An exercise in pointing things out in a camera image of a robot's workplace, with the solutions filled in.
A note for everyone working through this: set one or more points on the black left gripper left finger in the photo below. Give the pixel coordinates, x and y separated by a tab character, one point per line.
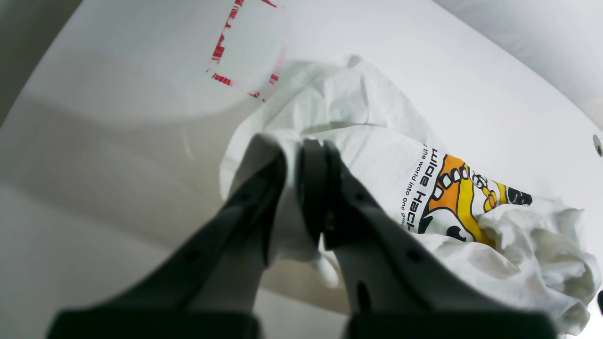
206	289

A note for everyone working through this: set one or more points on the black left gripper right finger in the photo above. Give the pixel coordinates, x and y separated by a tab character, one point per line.
396	288

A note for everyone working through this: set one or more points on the white t-shirt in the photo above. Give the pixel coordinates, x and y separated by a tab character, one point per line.
519	249

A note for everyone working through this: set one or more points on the red tape rectangle marker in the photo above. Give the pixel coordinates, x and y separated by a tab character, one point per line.
250	52

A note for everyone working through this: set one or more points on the right table cable grommet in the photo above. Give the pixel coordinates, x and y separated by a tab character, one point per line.
598	145

